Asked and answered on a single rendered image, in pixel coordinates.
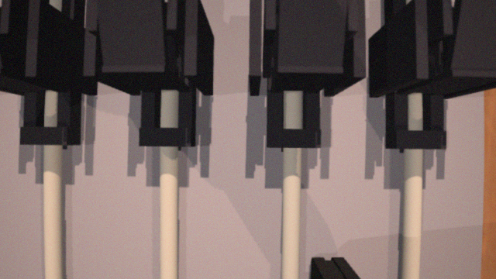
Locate white vertical rod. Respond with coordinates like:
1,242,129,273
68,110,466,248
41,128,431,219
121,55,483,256
160,90,179,279
401,93,423,279
43,91,64,279
281,91,301,279

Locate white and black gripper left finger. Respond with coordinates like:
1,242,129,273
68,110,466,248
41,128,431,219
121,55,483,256
311,257,340,279

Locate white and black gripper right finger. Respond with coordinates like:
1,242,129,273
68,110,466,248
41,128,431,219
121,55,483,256
329,257,360,279

